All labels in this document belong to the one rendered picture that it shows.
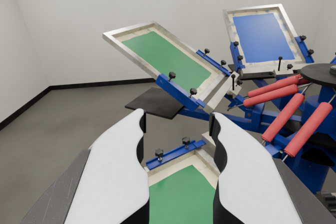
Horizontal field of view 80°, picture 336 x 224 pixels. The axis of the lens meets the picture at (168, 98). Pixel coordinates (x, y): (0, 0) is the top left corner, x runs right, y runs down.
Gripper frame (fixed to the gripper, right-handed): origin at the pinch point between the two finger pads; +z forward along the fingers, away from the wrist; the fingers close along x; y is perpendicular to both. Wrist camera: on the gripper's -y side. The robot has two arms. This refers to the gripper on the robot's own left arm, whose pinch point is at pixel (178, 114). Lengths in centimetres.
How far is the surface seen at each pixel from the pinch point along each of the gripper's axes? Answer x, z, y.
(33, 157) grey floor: -173, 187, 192
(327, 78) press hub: 76, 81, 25
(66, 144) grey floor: -139, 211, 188
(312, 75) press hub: 71, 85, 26
